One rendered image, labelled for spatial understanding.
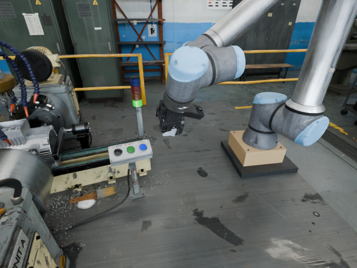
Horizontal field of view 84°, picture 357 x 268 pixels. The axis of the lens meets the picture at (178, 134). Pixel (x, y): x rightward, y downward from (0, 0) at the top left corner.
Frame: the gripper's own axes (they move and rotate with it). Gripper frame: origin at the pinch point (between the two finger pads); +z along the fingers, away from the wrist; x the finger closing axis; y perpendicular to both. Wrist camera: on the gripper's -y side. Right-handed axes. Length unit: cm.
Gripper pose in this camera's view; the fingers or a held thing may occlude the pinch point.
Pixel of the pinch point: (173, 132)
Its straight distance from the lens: 78.5
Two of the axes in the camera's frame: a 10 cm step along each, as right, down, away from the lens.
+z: -1.8, 4.8, 8.6
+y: -9.4, 1.8, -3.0
